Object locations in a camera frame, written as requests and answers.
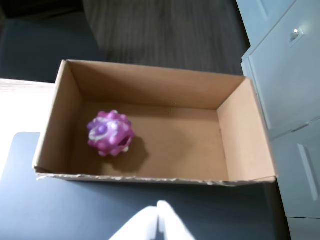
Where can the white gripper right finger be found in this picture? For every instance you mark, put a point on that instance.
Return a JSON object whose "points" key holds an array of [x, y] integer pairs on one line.
{"points": [[172, 225]]}

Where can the pink purple bumpy ball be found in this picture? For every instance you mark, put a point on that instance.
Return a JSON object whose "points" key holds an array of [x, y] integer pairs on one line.
{"points": [[110, 133]]}

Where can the silver cabinet knob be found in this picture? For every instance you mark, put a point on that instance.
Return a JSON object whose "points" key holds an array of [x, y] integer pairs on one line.
{"points": [[296, 35]]}

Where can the white cabinet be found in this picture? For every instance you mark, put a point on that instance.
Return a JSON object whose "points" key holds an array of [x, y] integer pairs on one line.
{"points": [[287, 87]]}

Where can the brown cardboard box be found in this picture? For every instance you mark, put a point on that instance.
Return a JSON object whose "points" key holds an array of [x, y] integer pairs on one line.
{"points": [[175, 140]]}

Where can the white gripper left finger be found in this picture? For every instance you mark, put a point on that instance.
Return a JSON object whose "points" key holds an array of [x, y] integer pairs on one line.
{"points": [[142, 225]]}

